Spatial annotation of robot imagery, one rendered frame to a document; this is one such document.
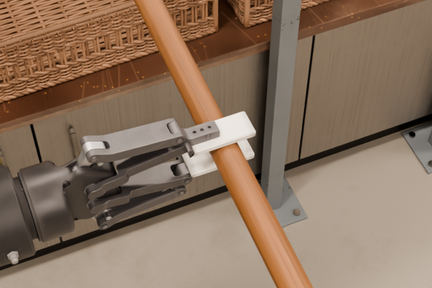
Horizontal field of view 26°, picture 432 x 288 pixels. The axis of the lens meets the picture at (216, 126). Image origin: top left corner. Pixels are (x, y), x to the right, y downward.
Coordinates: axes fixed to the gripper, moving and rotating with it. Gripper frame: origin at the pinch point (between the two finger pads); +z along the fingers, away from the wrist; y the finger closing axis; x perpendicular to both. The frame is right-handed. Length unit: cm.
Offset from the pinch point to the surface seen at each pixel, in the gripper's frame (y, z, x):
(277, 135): 87, 39, -56
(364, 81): 86, 63, -62
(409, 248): 119, 65, -35
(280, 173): 103, 40, -56
